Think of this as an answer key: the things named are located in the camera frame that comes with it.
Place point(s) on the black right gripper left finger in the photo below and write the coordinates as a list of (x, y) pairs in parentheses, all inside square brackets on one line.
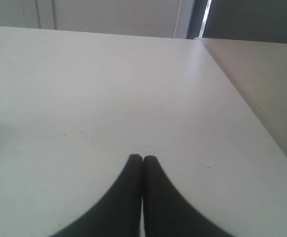
[(118, 212)]

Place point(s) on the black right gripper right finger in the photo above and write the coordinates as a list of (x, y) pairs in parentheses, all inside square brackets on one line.
[(166, 212)]

